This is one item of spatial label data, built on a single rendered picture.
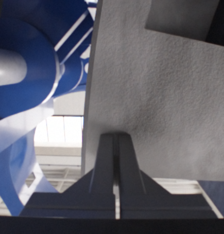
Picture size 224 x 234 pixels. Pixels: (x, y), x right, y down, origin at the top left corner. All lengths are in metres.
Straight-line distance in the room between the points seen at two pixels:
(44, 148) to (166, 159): 10.05
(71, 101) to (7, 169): 7.16
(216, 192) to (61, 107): 9.67
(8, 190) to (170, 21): 3.02
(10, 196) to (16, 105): 2.67
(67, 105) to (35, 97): 9.16
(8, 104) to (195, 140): 0.53
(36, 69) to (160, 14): 0.36
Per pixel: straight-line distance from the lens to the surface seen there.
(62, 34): 0.56
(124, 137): 0.15
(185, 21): 0.35
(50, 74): 0.52
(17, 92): 0.57
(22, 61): 0.54
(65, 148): 9.79
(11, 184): 2.98
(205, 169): 0.20
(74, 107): 9.62
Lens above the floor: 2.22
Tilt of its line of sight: 16 degrees up
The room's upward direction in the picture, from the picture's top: 179 degrees counter-clockwise
